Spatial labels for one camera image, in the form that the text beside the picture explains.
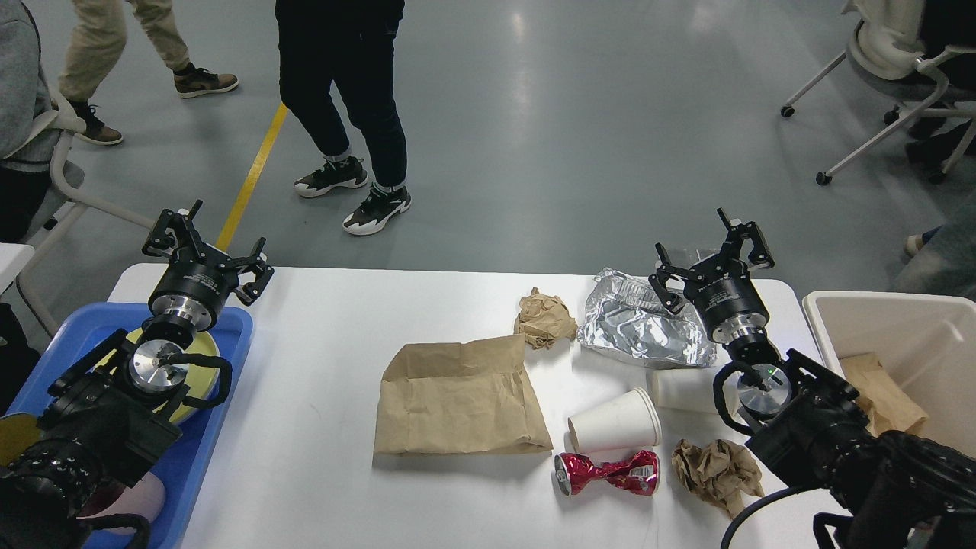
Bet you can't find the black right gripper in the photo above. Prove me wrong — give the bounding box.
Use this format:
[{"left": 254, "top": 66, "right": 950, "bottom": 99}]
[{"left": 649, "top": 207, "right": 775, "bottom": 342}]

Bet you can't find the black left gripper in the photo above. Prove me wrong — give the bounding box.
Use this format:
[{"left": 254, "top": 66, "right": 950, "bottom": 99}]
[{"left": 142, "top": 201, "right": 275, "bottom": 336}]

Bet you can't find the yellow plate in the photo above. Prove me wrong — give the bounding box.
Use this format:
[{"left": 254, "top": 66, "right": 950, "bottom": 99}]
[{"left": 120, "top": 328, "right": 220, "bottom": 402}]

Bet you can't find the pink mug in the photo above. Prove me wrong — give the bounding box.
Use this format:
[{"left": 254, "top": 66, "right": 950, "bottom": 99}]
[{"left": 79, "top": 471, "right": 166, "bottom": 524}]

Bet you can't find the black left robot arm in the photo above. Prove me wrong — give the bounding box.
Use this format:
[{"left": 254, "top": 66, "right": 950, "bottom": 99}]
[{"left": 2, "top": 201, "right": 275, "bottom": 548}]

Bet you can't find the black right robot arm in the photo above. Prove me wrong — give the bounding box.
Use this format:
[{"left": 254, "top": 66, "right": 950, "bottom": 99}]
[{"left": 649, "top": 210, "right": 975, "bottom": 548}]

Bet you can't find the crumpled aluminium foil tray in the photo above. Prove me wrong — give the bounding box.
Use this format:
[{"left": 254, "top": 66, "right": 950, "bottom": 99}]
[{"left": 576, "top": 268, "right": 718, "bottom": 371}]

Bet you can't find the white paper cup behind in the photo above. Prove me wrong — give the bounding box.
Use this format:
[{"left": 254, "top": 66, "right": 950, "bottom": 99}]
[{"left": 646, "top": 368, "right": 718, "bottom": 416}]

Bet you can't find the white paper cup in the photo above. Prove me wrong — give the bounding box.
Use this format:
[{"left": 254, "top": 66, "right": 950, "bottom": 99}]
[
  {"left": 567, "top": 388, "right": 663, "bottom": 454},
  {"left": 646, "top": 368, "right": 718, "bottom": 416}
]

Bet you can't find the white office chair left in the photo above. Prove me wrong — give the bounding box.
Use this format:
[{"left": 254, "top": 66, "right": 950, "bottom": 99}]
[{"left": 14, "top": 90, "right": 156, "bottom": 338}]

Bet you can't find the white office chair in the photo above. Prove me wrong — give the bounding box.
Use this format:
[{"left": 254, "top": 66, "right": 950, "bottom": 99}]
[
  {"left": 14, "top": 90, "right": 156, "bottom": 338},
  {"left": 780, "top": 1, "right": 974, "bottom": 185}
]

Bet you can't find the white paper cup front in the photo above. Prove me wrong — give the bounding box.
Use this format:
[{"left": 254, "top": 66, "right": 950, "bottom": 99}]
[{"left": 567, "top": 388, "right": 663, "bottom": 454}]

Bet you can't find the small crumpled brown paper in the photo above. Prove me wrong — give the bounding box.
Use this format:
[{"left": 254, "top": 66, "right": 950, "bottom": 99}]
[{"left": 513, "top": 287, "right": 579, "bottom": 350}]

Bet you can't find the small white side table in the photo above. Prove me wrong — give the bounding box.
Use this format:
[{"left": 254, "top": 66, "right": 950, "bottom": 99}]
[{"left": 0, "top": 242, "right": 35, "bottom": 294}]

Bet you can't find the large crumpled brown paper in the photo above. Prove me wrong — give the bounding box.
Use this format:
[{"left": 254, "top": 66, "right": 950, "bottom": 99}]
[{"left": 670, "top": 438, "right": 766, "bottom": 520}]

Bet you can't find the brown paper in bin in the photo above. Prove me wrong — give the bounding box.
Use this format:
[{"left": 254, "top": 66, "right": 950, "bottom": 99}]
[{"left": 840, "top": 352, "right": 929, "bottom": 437}]

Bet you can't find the beige plastic bin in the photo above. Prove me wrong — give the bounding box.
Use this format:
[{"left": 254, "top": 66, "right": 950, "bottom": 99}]
[{"left": 802, "top": 291, "right": 975, "bottom": 458}]

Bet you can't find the person in blue jeans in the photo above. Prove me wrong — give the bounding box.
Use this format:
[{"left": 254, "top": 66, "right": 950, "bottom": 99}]
[{"left": 891, "top": 202, "right": 975, "bottom": 301}]

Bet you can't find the crushed red soda can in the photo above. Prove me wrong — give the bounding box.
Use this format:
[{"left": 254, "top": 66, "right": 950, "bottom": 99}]
[{"left": 554, "top": 451, "right": 661, "bottom": 496}]

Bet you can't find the person in khaki trousers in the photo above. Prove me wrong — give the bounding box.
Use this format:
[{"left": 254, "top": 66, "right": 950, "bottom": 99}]
[{"left": 58, "top": 0, "right": 239, "bottom": 146}]

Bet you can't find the dark teal mug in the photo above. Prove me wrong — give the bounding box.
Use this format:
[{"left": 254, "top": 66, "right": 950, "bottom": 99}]
[{"left": 0, "top": 413, "right": 42, "bottom": 467}]

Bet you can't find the person in black trousers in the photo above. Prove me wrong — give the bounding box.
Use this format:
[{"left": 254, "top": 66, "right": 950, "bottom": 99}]
[{"left": 274, "top": 1, "right": 411, "bottom": 236}]

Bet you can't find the flat brown paper bag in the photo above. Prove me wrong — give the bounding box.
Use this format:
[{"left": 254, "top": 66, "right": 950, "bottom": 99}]
[{"left": 374, "top": 335, "right": 554, "bottom": 455}]

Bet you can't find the white office chair right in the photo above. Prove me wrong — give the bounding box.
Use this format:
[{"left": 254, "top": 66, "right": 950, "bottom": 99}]
[{"left": 780, "top": 1, "right": 974, "bottom": 185}]

